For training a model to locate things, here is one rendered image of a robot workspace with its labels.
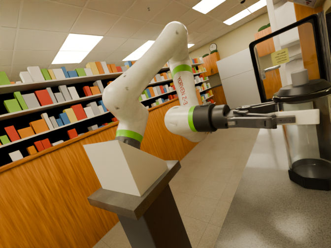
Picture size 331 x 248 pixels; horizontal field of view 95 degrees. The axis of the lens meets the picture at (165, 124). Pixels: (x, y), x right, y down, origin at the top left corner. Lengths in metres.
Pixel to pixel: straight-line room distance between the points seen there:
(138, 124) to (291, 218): 0.57
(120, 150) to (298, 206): 0.49
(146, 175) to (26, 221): 1.43
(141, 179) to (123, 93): 0.33
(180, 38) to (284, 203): 0.69
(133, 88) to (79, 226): 1.70
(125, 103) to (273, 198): 0.53
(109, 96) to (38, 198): 1.43
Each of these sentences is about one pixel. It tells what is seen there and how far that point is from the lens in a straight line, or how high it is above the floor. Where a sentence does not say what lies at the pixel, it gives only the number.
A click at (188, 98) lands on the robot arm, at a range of 0.71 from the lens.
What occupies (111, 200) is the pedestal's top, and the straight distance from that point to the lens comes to 0.70.
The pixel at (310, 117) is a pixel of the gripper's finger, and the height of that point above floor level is 1.12.
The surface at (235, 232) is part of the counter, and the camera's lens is 0.42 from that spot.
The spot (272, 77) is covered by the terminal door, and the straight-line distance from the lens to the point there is 1.15.
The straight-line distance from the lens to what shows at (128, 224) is 0.83.
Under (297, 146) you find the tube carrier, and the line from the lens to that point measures 0.46.
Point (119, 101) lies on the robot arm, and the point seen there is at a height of 1.29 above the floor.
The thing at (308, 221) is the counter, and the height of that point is 0.94.
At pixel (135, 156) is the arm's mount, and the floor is 1.08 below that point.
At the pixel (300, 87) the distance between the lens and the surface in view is 0.42.
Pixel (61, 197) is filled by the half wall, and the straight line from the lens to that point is 1.92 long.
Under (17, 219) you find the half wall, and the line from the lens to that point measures 1.90.
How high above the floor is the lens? 1.25
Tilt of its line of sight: 10 degrees down
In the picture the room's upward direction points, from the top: 19 degrees counter-clockwise
